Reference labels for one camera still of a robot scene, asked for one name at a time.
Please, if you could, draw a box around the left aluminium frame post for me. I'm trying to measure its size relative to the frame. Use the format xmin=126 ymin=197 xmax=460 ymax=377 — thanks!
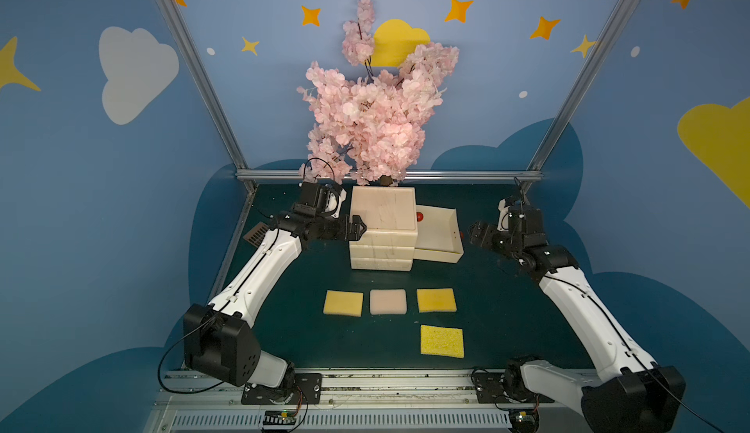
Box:
xmin=137 ymin=0 xmax=250 ymax=170

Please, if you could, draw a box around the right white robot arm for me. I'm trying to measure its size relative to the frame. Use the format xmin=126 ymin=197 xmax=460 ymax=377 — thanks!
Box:
xmin=470 ymin=180 xmax=688 ymax=432

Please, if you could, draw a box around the pink sponge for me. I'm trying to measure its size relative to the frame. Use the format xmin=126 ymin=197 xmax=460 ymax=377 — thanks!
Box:
xmin=369 ymin=290 xmax=407 ymax=316

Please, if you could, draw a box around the bright yellow porous sponge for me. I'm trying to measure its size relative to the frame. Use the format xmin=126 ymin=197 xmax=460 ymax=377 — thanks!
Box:
xmin=420 ymin=325 xmax=465 ymax=359

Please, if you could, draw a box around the rear aluminium frame bar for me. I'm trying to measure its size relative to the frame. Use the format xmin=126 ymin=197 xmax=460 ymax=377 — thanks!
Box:
xmin=236 ymin=169 xmax=543 ymax=184

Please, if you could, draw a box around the pale yellow foam sponge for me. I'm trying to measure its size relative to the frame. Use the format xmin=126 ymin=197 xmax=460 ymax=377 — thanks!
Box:
xmin=323 ymin=290 xmax=363 ymax=318

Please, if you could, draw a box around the white three-drawer cabinet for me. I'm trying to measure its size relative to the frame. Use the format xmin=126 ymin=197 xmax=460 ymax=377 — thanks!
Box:
xmin=350 ymin=186 xmax=418 ymax=272

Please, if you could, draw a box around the pink cherry blossom tree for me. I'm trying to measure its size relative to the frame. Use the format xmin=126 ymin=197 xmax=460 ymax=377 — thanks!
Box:
xmin=298 ymin=0 xmax=460 ymax=186

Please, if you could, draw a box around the green circuit board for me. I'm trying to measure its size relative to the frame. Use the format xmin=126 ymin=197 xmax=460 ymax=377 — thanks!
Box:
xmin=261 ymin=410 xmax=298 ymax=431

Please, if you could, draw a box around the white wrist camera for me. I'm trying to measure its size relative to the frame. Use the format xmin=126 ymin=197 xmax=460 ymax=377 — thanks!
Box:
xmin=322 ymin=183 xmax=347 ymax=218
xmin=497 ymin=197 xmax=520 ymax=232

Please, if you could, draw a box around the aluminium mounting rail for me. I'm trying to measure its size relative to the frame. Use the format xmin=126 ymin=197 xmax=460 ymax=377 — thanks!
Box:
xmin=144 ymin=369 xmax=589 ymax=432

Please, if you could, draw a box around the aluminium frame post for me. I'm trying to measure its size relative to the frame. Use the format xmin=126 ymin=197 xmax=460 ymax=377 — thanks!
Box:
xmin=137 ymin=0 xmax=250 ymax=170
xmin=527 ymin=0 xmax=641 ymax=175

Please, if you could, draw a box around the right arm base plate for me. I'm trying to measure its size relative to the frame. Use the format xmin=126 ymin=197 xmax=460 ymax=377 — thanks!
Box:
xmin=469 ymin=370 xmax=554 ymax=405

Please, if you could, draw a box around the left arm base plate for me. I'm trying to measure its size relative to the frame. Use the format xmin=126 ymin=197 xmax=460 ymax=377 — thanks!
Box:
xmin=240 ymin=372 xmax=322 ymax=406

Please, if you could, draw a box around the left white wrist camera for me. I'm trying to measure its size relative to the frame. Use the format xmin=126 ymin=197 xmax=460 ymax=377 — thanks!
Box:
xmin=322 ymin=183 xmax=347 ymax=218

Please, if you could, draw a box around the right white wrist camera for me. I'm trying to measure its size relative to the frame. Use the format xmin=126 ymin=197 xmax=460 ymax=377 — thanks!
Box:
xmin=497 ymin=197 xmax=520 ymax=232

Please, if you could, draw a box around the right aluminium frame post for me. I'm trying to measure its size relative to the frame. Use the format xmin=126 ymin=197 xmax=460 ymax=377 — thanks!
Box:
xmin=527 ymin=0 xmax=641 ymax=175

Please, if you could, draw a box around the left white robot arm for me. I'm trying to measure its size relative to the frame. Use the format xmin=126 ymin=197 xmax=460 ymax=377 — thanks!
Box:
xmin=175 ymin=157 xmax=367 ymax=397

